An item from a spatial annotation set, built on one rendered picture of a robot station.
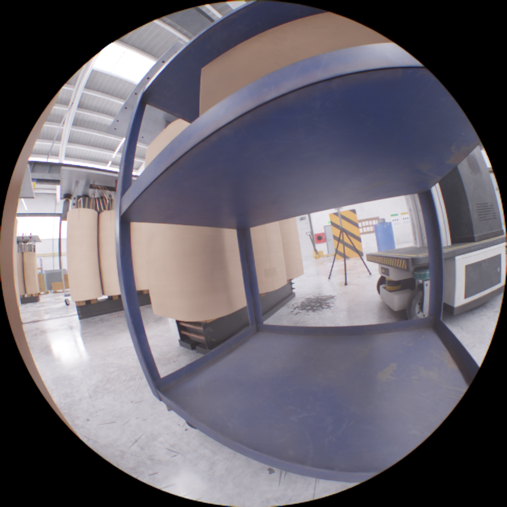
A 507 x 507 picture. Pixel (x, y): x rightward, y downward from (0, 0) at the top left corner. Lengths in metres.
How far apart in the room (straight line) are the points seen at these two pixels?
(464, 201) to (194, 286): 1.25
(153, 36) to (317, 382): 10.73
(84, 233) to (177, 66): 1.86
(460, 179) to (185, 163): 1.08
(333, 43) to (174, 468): 0.76
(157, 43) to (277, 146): 10.49
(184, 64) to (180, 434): 0.88
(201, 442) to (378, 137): 0.61
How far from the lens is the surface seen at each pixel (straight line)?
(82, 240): 2.11
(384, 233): 5.48
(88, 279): 2.08
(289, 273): 1.38
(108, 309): 2.30
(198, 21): 4.47
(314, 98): 0.15
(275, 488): 0.41
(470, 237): 1.07
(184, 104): 0.61
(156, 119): 1.33
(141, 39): 10.70
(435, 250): 0.58
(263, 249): 0.99
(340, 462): 0.30
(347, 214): 5.94
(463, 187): 1.07
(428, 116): 0.23
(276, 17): 0.50
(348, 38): 0.34
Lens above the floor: 0.40
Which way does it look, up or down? 2 degrees up
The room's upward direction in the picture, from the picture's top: 8 degrees counter-clockwise
